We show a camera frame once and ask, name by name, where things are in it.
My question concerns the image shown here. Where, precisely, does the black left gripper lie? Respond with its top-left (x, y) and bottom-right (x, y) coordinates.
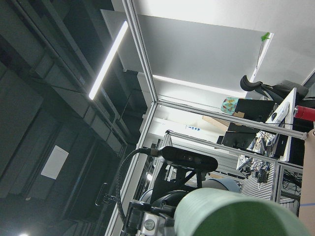
top-left (123, 190), bottom-right (188, 236)

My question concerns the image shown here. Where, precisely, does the red cylinder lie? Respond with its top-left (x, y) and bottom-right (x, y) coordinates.
top-left (294, 106), bottom-right (315, 121)

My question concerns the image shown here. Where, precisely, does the pale green plastic cup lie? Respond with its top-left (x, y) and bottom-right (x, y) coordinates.
top-left (174, 188), bottom-right (310, 236)

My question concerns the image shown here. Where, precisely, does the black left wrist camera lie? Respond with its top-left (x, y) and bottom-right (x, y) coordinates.
top-left (157, 146), bottom-right (218, 172)

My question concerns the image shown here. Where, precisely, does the ceiling light bar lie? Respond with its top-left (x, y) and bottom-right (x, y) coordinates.
top-left (89, 21), bottom-right (128, 100)

